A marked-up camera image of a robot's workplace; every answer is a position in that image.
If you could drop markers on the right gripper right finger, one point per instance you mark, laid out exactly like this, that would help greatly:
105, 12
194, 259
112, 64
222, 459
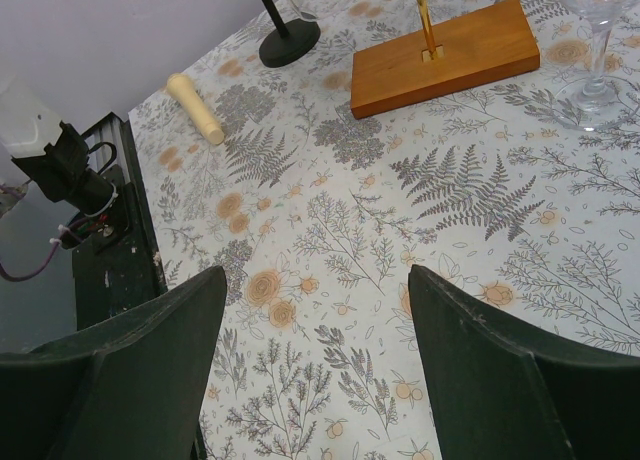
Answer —
501, 388

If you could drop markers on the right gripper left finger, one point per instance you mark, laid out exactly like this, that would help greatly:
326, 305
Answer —
130, 387

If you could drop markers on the ribbed clear wine glass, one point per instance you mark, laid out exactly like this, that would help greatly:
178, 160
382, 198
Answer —
295, 0

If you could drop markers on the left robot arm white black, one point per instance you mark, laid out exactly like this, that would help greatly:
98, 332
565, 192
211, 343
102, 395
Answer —
50, 151

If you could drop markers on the floral patterned table mat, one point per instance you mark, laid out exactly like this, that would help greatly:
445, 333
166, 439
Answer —
317, 218

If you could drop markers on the wooden pestle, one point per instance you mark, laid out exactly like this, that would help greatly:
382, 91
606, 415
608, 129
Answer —
181, 88

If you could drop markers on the microphone on black stand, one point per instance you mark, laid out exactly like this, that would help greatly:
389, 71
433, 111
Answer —
289, 41

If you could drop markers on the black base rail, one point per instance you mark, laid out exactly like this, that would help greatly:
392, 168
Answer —
118, 267

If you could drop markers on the gold wire wine glass rack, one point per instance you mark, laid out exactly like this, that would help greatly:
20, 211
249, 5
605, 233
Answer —
485, 46

